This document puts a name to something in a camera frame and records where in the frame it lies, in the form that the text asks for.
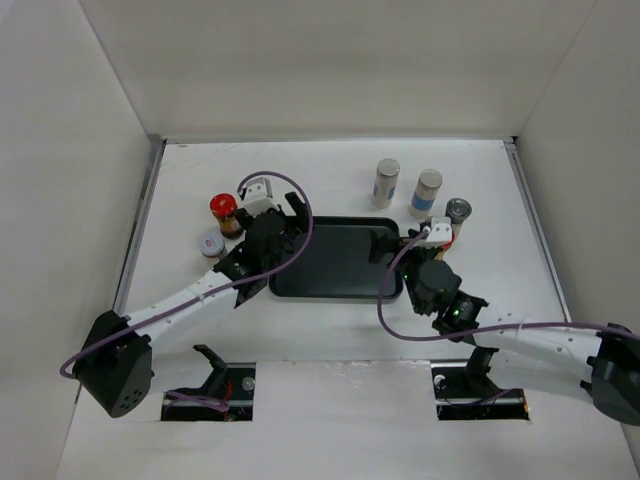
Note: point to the silver lid blue label jar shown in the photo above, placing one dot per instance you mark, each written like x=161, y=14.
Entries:
x=387, y=173

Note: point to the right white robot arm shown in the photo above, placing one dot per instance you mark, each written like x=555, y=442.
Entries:
x=593, y=363

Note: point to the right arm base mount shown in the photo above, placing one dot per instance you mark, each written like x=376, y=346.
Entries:
x=464, y=392

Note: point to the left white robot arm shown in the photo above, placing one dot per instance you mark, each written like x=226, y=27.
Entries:
x=127, y=357

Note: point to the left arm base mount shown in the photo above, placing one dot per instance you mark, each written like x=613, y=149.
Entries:
x=226, y=394

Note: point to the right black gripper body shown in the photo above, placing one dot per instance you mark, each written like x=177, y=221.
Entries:
x=414, y=261

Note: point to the black top grinder bottle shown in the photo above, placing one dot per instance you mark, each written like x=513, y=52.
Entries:
x=458, y=210

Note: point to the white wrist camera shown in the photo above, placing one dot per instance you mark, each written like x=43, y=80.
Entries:
x=257, y=196
x=439, y=232

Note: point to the white lid spice jar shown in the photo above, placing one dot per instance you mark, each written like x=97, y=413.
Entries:
x=212, y=245

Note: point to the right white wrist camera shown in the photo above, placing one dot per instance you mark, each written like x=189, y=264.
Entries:
x=439, y=232

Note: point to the red lid sauce jar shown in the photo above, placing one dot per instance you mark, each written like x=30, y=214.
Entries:
x=223, y=207

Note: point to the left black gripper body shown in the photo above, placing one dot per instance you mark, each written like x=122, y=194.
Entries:
x=277, y=258

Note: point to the black plastic tray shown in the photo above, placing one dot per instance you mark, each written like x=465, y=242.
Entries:
x=336, y=265

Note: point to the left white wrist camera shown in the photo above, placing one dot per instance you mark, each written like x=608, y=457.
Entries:
x=257, y=196

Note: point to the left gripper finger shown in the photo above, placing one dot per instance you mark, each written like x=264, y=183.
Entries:
x=302, y=220
x=281, y=238

